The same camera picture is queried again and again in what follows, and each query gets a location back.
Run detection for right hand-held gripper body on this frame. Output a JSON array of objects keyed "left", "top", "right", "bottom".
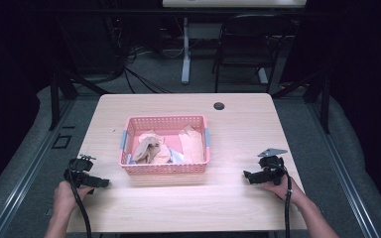
[{"left": 257, "top": 148, "right": 290, "bottom": 186}]

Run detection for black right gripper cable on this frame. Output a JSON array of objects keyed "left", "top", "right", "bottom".
[{"left": 279, "top": 164, "right": 294, "bottom": 238}]

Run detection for peach crumpled sock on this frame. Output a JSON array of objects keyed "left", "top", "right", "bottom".
[{"left": 137, "top": 130, "right": 174, "bottom": 165}]

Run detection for white desk top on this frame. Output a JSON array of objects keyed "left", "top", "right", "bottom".
[{"left": 162, "top": 0, "right": 308, "bottom": 9}]

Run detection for white desk leg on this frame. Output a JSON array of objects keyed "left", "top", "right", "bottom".
[{"left": 181, "top": 16, "right": 193, "bottom": 85}]

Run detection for person's left hand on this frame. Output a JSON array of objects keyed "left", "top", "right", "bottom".
[{"left": 53, "top": 180, "right": 94, "bottom": 216}]

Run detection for short white desk foot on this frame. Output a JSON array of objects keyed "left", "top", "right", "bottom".
[{"left": 256, "top": 66, "right": 270, "bottom": 85}]

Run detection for black metal stand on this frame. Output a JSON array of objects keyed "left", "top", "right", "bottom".
[
  {"left": 47, "top": 63, "right": 111, "bottom": 132},
  {"left": 271, "top": 69, "right": 332, "bottom": 135}
]

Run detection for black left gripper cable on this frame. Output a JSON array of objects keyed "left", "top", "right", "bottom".
[{"left": 66, "top": 168, "right": 93, "bottom": 238}]

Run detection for black floor cables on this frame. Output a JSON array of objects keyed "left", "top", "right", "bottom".
[{"left": 121, "top": 44, "right": 175, "bottom": 95}]

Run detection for person's right hand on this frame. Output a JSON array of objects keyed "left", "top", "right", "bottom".
[{"left": 261, "top": 174, "right": 308, "bottom": 208}]

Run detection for beige crumpled sock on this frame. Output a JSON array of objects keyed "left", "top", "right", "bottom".
[{"left": 131, "top": 135, "right": 162, "bottom": 165}]

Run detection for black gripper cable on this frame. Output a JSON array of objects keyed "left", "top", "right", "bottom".
[
  {"left": 279, "top": 164, "right": 294, "bottom": 238},
  {"left": 66, "top": 168, "right": 93, "bottom": 238}
]

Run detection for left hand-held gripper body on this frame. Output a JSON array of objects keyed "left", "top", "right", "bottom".
[{"left": 63, "top": 153, "right": 97, "bottom": 190}]

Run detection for grey metal floor rail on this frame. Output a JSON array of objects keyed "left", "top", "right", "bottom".
[
  {"left": 307, "top": 101, "right": 381, "bottom": 238},
  {"left": 0, "top": 98, "right": 77, "bottom": 238}
]

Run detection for peach flat sock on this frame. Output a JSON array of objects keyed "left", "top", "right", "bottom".
[{"left": 178, "top": 124, "right": 206, "bottom": 165}]

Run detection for white sock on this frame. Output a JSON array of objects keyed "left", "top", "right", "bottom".
[{"left": 168, "top": 148, "right": 187, "bottom": 165}]

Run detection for pink plastic basket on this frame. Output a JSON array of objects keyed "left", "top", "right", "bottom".
[{"left": 118, "top": 114, "right": 211, "bottom": 176}]

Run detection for black folding chair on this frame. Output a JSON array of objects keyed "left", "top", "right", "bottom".
[{"left": 210, "top": 13, "right": 295, "bottom": 94}]

